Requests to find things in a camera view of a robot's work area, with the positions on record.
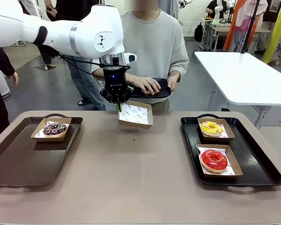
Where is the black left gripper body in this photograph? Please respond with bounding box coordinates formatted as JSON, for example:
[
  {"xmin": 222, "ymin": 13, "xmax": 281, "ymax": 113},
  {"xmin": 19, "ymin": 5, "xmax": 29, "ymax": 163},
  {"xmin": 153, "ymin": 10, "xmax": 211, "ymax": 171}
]
[{"xmin": 104, "ymin": 67, "xmax": 127, "ymax": 98}]

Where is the brown cardboard tray box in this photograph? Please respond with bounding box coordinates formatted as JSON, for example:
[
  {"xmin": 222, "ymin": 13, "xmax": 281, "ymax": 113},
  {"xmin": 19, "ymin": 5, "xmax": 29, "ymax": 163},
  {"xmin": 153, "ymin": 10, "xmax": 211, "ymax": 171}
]
[
  {"xmin": 118, "ymin": 100, "xmax": 154, "ymax": 130},
  {"xmin": 196, "ymin": 144, "xmax": 244, "ymax": 180},
  {"xmin": 30, "ymin": 117, "xmax": 72, "ymax": 143},
  {"xmin": 197, "ymin": 117, "xmax": 235, "ymax": 143}
]

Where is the small black hand-held tray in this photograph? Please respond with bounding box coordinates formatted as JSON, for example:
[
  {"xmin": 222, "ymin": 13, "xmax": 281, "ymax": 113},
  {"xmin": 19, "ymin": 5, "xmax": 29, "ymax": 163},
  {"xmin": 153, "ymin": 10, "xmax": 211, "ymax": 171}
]
[{"xmin": 128, "ymin": 77, "xmax": 174, "ymax": 99}]

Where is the dark donut with white stripes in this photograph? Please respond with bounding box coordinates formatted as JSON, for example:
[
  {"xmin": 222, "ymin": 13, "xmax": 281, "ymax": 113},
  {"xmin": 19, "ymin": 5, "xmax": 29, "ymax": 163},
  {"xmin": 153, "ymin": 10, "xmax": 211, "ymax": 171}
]
[{"xmin": 42, "ymin": 121, "xmax": 69, "ymax": 138}]

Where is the yellow sprinkled donut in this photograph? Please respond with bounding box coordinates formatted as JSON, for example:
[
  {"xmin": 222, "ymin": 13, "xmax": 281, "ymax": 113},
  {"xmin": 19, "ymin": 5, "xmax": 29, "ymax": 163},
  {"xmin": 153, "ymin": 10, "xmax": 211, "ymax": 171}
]
[{"xmin": 200, "ymin": 120, "xmax": 224, "ymax": 137}]

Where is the red glazed donut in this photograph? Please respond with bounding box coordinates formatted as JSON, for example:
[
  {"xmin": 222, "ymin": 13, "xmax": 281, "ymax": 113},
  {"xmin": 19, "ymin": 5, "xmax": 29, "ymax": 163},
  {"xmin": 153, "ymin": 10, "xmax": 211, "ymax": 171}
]
[{"xmin": 200, "ymin": 150, "xmax": 229, "ymax": 173}]

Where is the person's right forearm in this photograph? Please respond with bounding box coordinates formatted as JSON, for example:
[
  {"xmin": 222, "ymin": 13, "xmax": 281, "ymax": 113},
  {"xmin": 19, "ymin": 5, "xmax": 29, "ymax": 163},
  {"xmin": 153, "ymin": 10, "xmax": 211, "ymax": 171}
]
[{"xmin": 91, "ymin": 67, "xmax": 136, "ymax": 86}]

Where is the person's left forearm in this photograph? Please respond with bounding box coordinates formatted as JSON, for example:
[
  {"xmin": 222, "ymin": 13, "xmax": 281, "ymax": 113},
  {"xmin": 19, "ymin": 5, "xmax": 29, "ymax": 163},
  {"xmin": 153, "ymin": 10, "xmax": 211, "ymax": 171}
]
[{"xmin": 167, "ymin": 50, "xmax": 190, "ymax": 78}]

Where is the brown plastic serving tray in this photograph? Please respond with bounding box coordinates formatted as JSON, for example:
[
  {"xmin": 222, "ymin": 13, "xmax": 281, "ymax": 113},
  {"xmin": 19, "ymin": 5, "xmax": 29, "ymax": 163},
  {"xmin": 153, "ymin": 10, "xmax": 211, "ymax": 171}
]
[{"xmin": 0, "ymin": 113, "xmax": 84, "ymax": 188}]

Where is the black plastic serving tray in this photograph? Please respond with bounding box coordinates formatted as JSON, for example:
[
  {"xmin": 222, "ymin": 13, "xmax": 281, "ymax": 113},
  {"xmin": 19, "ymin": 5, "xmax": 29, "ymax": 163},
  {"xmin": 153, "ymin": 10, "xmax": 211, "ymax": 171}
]
[{"xmin": 180, "ymin": 113, "xmax": 281, "ymax": 188}]

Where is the person's right hand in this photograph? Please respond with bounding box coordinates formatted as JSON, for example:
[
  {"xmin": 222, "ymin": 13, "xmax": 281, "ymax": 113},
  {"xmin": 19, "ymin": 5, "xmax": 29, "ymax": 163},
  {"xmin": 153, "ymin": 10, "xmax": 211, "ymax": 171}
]
[{"xmin": 127, "ymin": 76, "xmax": 162, "ymax": 96}]

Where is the person's left hand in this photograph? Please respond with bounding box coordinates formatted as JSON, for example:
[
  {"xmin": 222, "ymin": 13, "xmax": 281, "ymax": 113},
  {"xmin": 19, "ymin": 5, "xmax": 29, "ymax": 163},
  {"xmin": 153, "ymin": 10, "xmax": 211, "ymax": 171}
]
[{"xmin": 166, "ymin": 75, "xmax": 180, "ymax": 90}]

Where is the person in black top jeans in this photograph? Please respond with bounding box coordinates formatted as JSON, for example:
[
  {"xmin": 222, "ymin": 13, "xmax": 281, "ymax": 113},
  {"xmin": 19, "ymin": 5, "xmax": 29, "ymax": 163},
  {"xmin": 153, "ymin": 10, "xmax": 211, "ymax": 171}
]
[{"xmin": 43, "ymin": 0, "xmax": 106, "ymax": 111}]

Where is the person in beige sweater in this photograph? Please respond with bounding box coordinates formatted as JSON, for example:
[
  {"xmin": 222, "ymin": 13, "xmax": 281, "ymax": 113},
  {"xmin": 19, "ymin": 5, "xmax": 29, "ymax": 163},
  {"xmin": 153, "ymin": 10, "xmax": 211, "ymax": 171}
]
[{"xmin": 91, "ymin": 0, "xmax": 190, "ymax": 112}]

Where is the person in black wide trousers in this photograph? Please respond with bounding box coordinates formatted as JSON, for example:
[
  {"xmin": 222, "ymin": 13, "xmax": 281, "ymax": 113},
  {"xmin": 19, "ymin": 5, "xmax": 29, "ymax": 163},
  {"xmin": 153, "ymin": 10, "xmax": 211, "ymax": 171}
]
[{"xmin": 37, "ymin": 44, "xmax": 59, "ymax": 70}]

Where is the black backpack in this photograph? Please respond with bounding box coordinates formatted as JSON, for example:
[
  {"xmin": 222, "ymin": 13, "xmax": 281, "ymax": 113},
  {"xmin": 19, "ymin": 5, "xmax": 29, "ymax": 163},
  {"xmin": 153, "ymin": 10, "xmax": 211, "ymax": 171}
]
[{"xmin": 193, "ymin": 22, "xmax": 205, "ymax": 43}]

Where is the white cylindrical base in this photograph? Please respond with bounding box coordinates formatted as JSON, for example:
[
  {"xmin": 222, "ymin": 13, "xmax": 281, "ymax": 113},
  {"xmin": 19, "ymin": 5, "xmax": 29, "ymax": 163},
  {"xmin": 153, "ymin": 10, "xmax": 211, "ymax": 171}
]
[{"xmin": 0, "ymin": 65, "xmax": 12, "ymax": 99}]

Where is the grey metal workbench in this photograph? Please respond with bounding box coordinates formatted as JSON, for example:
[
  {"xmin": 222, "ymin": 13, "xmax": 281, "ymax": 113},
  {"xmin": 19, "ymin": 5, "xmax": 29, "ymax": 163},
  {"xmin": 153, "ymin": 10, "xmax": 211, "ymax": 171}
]
[{"xmin": 201, "ymin": 17, "xmax": 271, "ymax": 52}]

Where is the white rectangular table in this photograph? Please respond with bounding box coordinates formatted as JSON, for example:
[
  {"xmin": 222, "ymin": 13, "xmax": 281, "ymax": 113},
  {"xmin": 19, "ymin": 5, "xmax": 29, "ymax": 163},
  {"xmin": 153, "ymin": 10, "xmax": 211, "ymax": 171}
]
[{"xmin": 193, "ymin": 51, "xmax": 281, "ymax": 128}]

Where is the orange garment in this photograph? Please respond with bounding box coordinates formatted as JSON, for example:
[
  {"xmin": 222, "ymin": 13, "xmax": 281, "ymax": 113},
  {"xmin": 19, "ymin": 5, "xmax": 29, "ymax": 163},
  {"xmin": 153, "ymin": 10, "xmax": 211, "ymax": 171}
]
[{"xmin": 222, "ymin": 0, "xmax": 251, "ymax": 52}]

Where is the black stand pole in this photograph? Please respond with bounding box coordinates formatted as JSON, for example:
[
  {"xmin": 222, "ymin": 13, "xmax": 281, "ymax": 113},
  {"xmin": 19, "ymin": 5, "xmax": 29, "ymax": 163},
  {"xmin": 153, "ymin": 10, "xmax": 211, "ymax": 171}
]
[{"xmin": 240, "ymin": 0, "xmax": 260, "ymax": 55}]

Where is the yellow garment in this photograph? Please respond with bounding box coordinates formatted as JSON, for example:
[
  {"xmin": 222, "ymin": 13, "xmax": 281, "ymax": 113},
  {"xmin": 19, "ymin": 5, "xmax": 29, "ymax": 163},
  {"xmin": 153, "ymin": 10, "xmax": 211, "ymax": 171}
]
[{"xmin": 262, "ymin": 0, "xmax": 281, "ymax": 64}]

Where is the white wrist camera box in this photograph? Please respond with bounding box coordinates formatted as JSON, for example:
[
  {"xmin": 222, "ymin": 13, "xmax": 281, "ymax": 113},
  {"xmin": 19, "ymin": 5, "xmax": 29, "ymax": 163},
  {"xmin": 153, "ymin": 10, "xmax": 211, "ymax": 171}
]
[{"xmin": 123, "ymin": 52, "xmax": 137, "ymax": 64}]

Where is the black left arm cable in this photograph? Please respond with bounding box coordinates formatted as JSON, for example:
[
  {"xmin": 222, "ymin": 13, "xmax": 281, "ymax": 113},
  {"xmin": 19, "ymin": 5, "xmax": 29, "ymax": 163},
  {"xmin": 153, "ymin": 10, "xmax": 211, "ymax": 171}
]
[{"xmin": 58, "ymin": 53, "xmax": 132, "ymax": 82}]

